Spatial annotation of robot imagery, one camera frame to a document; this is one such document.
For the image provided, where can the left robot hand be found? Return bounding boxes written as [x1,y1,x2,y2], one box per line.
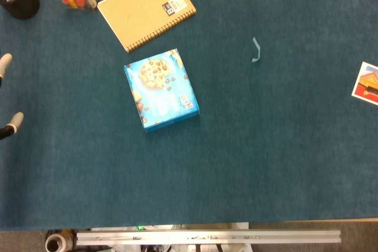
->
[0,53,25,141]

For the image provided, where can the small blue paper scrap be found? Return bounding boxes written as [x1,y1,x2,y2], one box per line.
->
[251,37,262,63]

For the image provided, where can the blue cookie box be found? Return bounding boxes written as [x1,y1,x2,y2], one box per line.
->
[123,48,200,133]

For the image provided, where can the kraft spiral notebook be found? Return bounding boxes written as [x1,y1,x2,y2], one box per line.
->
[97,0,197,54]

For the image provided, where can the clear tape roll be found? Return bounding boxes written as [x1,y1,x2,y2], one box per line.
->
[44,231,74,252]

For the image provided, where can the teal felt table mat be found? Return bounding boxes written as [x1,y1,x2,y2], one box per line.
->
[0,0,378,232]

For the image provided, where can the red palace postcard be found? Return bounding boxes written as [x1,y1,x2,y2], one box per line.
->
[351,61,378,106]

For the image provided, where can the aluminium profile rail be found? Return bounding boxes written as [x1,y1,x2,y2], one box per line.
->
[76,229,342,246]

